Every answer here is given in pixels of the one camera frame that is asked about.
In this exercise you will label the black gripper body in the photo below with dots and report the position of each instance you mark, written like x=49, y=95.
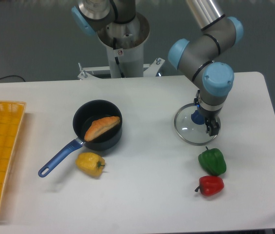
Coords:
x=204, y=110

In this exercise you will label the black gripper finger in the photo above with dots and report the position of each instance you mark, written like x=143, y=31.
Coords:
x=212, y=126

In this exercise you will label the glass lid blue knob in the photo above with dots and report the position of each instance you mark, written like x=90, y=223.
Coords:
x=190, y=126

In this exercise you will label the black pot blue handle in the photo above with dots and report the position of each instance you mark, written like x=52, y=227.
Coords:
x=84, y=116

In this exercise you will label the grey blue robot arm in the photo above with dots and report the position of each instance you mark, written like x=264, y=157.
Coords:
x=196, y=60

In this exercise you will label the green bell pepper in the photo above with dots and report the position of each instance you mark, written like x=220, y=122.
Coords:
x=212, y=161

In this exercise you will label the red bell pepper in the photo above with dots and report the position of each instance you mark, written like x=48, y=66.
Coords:
x=210, y=185

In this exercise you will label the golden pastry turnover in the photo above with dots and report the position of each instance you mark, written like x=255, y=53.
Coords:
x=101, y=126

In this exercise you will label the yellow bell pepper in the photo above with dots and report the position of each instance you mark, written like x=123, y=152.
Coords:
x=91, y=164

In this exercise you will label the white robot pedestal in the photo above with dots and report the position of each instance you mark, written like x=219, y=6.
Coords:
x=124, y=44

